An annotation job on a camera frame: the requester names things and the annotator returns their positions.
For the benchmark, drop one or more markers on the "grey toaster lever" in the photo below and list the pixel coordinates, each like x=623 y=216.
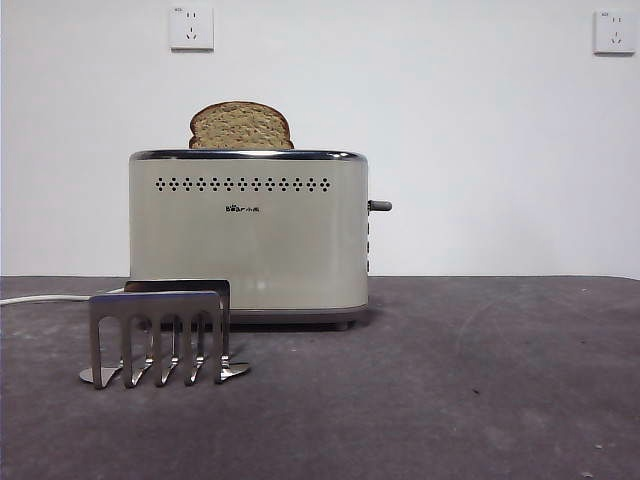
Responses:
x=382 y=205

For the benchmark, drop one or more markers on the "brown bread slice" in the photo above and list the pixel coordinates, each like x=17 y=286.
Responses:
x=240 y=127

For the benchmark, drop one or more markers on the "cream toaster with chrome rim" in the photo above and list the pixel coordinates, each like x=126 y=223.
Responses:
x=250 y=240

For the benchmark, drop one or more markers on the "silver metal toast rack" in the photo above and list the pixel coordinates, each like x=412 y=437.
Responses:
x=155 y=302

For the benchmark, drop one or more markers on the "white wall socket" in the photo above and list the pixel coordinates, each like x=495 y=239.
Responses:
x=191 y=28
x=614 y=33

